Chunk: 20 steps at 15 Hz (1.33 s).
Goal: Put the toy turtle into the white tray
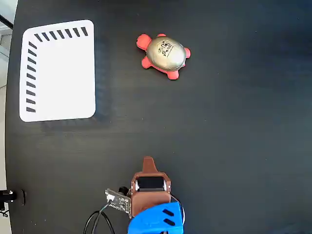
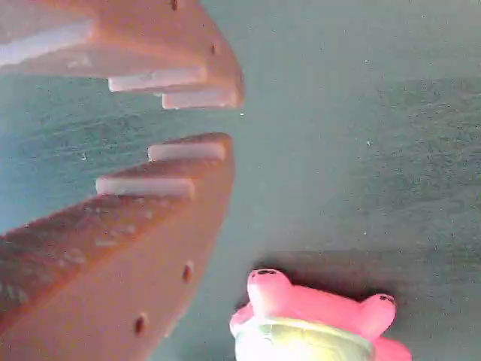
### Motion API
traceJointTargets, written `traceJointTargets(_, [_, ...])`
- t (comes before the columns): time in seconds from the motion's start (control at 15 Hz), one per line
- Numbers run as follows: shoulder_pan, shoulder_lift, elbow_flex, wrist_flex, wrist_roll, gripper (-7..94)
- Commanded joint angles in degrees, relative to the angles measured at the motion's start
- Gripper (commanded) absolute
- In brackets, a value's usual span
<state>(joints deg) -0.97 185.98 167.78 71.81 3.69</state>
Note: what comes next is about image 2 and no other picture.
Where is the pink turtle toy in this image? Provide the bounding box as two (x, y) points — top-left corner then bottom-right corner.
(228, 266), (413, 361)

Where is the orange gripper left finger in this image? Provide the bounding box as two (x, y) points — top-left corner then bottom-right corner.
(0, 132), (236, 361)

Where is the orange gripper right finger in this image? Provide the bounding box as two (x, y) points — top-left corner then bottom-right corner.
(0, 0), (245, 111)

